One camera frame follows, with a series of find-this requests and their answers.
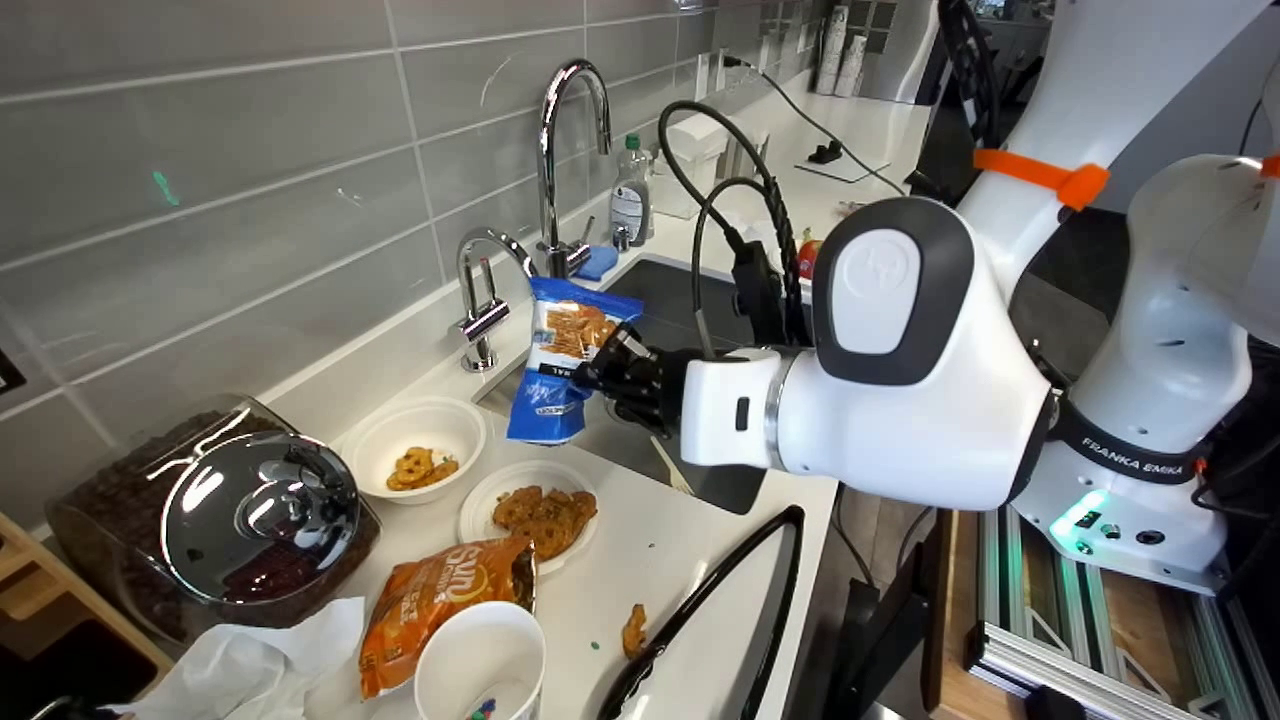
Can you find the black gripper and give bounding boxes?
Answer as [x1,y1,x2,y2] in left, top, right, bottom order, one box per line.
[569,323,692,434]

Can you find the blue pretzel snack packet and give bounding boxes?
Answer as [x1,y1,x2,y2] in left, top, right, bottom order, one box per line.
[508,278,646,446]

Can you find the small white plate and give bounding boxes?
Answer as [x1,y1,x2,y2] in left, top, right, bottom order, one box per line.
[457,461,602,573]

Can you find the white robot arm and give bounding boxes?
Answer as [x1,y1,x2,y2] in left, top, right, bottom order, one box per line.
[578,0,1276,596]

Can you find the blue sponge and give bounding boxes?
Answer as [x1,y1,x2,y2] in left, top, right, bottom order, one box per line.
[573,246,620,282]

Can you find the tall chrome faucet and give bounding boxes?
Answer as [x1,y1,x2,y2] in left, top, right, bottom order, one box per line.
[536,56,612,282]

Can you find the small chrome faucet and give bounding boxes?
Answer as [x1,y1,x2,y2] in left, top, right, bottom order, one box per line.
[457,223,541,372]

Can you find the pretzel pile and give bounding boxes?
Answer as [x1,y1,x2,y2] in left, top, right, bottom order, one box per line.
[493,486,597,559]

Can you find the clear soap bottle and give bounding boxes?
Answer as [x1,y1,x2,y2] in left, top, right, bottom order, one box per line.
[609,133,649,249]

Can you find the white bowl with snacks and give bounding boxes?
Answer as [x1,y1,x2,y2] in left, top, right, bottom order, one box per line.
[341,395,489,505]

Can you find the orange snack bag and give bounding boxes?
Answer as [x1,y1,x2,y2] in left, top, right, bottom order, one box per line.
[360,536,536,696]

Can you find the glass pot lid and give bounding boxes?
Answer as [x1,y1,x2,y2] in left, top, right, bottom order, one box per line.
[162,435,375,609]

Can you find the dark brown container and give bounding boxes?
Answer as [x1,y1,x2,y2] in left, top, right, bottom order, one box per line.
[47,400,365,647]

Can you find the white plastic bag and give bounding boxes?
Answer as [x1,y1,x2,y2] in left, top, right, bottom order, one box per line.
[115,596,365,720]

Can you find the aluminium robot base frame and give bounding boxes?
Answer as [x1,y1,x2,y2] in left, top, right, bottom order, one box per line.
[966,511,1280,720]

